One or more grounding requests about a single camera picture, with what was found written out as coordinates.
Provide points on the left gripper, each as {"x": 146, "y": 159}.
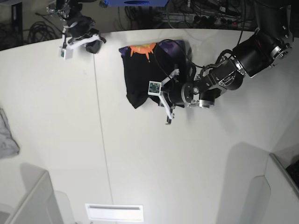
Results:
{"x": 174, "y": 93}

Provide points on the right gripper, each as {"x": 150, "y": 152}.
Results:
{"x": 80, "y": 26}

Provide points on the black T-shirt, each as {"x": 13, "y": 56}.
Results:
{"x": 151, "y": 62}

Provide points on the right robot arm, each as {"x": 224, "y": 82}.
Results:
{"x": 65, "y": 9}

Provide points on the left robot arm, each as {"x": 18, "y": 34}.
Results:
{"x": 277, "y": 26}

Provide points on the blue plastic box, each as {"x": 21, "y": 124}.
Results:
{"x": 132, "y": 3}

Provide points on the black keyboard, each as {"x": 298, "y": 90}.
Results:
{"x": 293, "y": 171}

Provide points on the grey cloth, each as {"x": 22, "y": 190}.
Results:
{"x": 8, "y": 146}

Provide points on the white base housing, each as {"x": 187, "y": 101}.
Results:
{"x": 284, "y": 202}
{"x": 38, "y": 206}

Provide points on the white camera bracket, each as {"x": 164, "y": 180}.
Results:
{"x": 157, "y": 89}
{"x": 91, "y": 44}

